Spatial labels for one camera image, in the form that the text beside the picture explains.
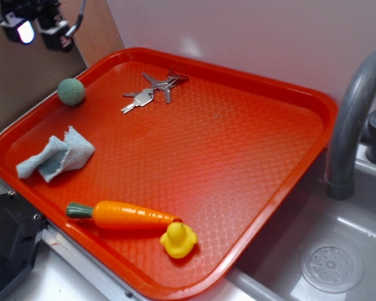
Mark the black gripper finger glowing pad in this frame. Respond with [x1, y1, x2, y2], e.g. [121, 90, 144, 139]
[0, 12, 35, 44]
[37, 9, 74, 52]

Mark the green foam ball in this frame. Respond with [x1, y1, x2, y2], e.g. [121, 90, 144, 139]
[57, 78, 85, 107]

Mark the brown cardboard panel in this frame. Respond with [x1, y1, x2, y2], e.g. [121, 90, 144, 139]
[0, 1, 123, 132]

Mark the silver key bunch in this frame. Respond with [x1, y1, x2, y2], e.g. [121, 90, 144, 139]
[121, 70, 189, 114]

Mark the teal knitted cloth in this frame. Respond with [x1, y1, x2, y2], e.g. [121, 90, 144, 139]
[16, 126, 95, 183]

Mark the orange toy carrot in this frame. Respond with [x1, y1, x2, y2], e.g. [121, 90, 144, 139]
[65, 201, 182, 230]

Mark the red plastic tray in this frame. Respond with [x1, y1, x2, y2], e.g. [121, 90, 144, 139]
[0, 48, 338, 300]

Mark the yellow rubber duck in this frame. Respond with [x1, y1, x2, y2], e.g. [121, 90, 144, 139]
[160, 222, 198, 259]

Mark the grey sink faucet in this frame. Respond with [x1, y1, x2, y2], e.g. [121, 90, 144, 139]
[325, 52, 376, 200]

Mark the grey sink basin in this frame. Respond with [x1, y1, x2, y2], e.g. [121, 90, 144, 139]
[228, 156, 376, 300]

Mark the sink drain strainer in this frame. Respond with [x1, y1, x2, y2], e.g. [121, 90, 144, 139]
[300, 240, 364, 293]

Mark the grey cable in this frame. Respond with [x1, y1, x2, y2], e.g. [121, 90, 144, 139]
[64, 0, 87, 40]

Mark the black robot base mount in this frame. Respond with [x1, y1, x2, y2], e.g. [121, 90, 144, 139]
[0, 194, 45, 300]

